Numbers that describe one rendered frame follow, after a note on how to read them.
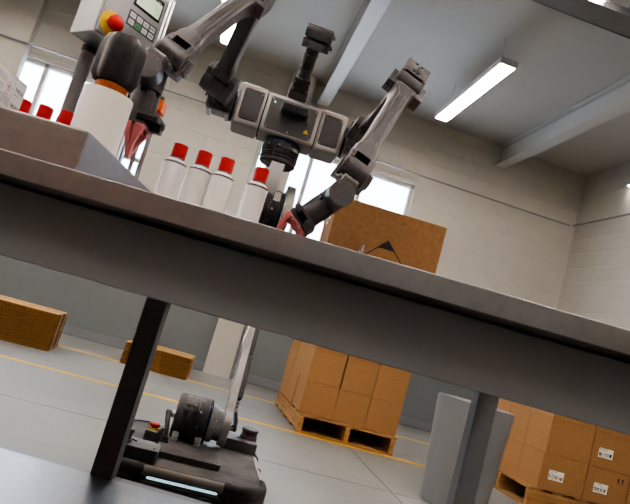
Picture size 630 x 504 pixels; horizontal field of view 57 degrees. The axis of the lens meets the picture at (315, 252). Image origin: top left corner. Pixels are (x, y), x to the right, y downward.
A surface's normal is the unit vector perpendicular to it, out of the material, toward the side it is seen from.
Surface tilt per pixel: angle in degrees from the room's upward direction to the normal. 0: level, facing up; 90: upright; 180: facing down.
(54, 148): 90
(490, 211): 90
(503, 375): 90
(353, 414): 90
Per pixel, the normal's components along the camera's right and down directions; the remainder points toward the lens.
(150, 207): 0.04, -0.12
